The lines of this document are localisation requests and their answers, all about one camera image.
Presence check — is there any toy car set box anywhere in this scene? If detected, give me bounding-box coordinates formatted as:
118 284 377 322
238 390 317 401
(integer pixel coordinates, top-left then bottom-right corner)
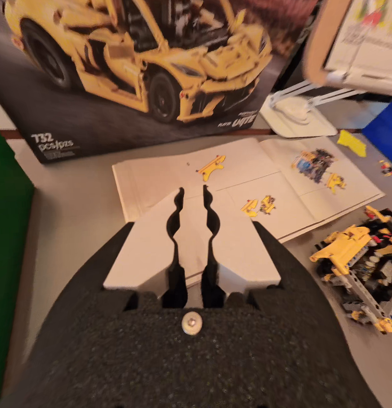
0 0 321 164

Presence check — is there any printed instruction sheet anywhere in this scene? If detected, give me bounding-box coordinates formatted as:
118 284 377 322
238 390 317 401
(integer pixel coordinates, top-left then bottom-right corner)
324 0 392 93

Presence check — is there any yellow paper note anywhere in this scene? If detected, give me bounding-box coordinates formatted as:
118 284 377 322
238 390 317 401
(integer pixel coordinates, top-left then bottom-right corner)
337 129 368 157

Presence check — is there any blue storage bin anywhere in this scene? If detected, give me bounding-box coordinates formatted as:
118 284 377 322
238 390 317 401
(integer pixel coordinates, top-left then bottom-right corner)
362 96 392 166

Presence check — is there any green storage bin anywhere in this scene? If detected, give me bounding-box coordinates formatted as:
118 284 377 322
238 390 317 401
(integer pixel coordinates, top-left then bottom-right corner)
0 121 35 396

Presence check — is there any yellow black toy car model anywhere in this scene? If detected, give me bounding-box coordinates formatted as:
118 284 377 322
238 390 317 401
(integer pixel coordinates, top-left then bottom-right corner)
310 205 392 334

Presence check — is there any grey desk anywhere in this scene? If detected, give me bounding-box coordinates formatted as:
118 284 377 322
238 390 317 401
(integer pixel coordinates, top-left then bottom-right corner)
0 92 392 408

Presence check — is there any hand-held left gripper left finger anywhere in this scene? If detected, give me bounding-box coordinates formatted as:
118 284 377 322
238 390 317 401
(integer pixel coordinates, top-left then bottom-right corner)
103 187 188 309

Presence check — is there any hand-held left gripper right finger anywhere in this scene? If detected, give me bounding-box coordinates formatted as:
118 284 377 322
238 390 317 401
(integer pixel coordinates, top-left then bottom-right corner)
201 184 281 309

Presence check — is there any building instruction booklet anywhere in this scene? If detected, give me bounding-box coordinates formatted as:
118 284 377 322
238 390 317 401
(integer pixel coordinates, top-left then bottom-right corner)
112 137 386 287

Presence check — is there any wooden document stand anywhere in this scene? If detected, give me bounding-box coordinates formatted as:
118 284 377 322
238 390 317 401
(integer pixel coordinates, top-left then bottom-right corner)
259 0 392 138

